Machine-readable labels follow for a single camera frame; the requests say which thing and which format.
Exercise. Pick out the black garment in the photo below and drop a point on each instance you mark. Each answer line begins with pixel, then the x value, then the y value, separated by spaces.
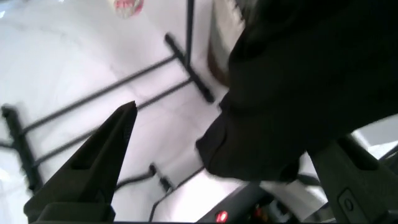
pixel 298 93

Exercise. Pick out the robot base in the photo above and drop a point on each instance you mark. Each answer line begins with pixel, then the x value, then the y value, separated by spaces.
pixel 192 199

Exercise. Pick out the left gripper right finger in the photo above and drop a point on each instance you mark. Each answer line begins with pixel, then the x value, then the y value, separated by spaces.
pixel 357 186

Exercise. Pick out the black clothes rack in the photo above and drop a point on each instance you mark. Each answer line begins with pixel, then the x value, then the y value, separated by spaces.
pixel 189 31

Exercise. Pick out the cream printed garment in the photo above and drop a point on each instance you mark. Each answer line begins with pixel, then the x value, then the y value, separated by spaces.
pixel 127 7

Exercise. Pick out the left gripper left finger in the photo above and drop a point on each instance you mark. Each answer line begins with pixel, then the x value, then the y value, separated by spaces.
pixel 90 174

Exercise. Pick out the white laundry basket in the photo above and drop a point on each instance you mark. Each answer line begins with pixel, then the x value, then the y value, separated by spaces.
pixel 222 37

